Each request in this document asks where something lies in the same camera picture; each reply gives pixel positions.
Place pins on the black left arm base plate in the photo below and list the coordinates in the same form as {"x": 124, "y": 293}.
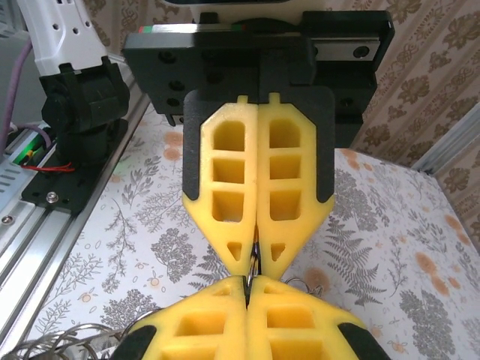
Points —
{"x": 75, "y": 191}

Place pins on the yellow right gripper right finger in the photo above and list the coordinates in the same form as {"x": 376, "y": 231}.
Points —
{"x": 322, "y": 322}

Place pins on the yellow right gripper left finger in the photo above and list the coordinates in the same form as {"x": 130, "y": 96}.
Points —
{"x": 210, "y": 337}

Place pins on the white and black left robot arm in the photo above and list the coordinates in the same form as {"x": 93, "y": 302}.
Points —
{"x": 86, "y": 105}

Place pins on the aluminium mounting rail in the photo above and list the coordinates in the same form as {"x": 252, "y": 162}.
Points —
{"x": 56, "y": 232}

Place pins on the aluminium corner post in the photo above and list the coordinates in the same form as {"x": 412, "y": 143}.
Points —
{"x": 450, "y": 138}

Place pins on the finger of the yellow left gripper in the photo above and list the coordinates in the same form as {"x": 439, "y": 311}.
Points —
{"x": 202, "y": 210}
{"x": 311, "y": 210}

